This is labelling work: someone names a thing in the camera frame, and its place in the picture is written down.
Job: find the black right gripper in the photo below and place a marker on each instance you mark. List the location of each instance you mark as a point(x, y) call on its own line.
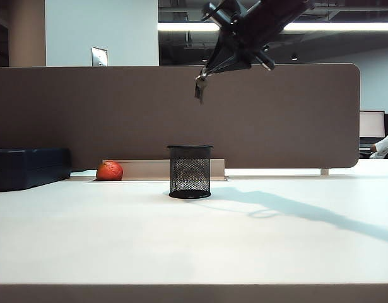
point(244, 25)

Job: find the bunch of silver keys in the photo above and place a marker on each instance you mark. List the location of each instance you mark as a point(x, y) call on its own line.
point(200, 88)

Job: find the long ceiling light strip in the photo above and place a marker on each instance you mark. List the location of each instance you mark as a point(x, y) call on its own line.
point(338, 26)

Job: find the dark blue box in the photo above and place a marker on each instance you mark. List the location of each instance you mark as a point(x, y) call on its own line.
point(29, 168)

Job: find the white divider support foot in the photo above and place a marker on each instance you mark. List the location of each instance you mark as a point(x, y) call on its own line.
point(324, 172)

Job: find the orange fruit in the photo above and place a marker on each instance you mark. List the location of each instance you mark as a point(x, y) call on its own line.
point(109, 171)

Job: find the computer monitor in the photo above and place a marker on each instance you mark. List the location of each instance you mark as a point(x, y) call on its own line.
point(372, 124)

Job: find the person in white shirt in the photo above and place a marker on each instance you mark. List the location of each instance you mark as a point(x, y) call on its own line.
point(384, 146)

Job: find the black mesh basket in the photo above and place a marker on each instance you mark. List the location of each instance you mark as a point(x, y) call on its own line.
point(190, 172)

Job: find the silver wall plate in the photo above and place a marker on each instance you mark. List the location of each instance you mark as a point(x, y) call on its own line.
point(99, 57)

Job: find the brown desk divider panel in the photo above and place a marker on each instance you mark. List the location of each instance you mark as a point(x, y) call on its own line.
point(118, 113)

